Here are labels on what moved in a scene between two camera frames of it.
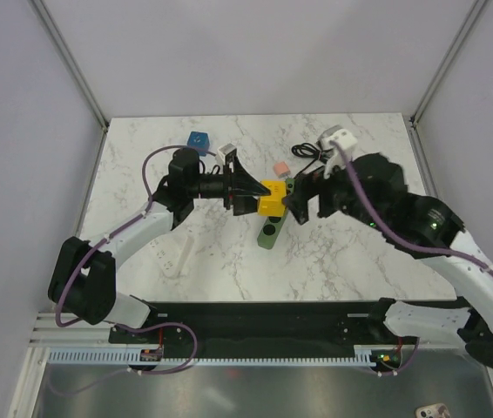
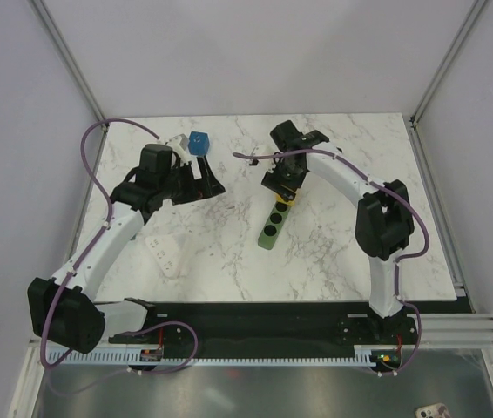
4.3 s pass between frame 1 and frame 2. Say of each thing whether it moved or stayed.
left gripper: moved
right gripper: moved
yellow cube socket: moved
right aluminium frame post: stayed
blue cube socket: stayed
